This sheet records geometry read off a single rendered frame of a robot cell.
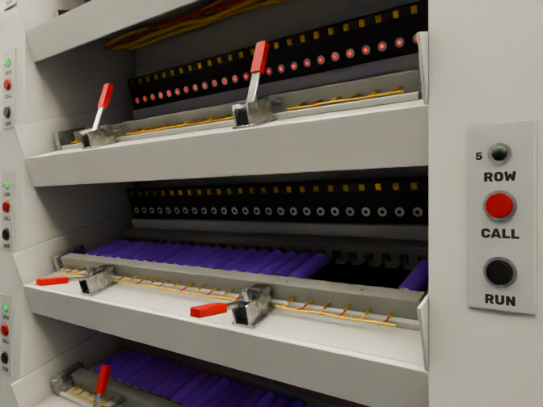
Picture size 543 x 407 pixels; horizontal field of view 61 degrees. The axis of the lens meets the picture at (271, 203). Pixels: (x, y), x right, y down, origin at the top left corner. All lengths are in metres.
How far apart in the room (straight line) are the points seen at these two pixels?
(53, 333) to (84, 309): 0.18
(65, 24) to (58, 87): 0.13
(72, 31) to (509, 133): 0.57
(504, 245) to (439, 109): 0.10
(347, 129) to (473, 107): 0.10
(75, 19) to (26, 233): 0.32
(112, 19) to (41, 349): 0.50
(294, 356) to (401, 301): 0.10
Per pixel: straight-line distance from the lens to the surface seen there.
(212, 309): 0.42
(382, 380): 0.39
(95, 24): 0.68
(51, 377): 0.85
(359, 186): 0.55
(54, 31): 0.76
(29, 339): 0.82
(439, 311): 0.35
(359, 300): 0.43
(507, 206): 0.33
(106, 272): 0.66
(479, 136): 0.34
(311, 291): 0.45
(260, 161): 0.44
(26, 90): 0.81
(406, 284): 0.44
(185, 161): 0.50
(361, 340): 0.41
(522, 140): 0.34
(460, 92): 0.35
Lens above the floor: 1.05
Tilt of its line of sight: 1 degrees up
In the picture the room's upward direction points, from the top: straight up
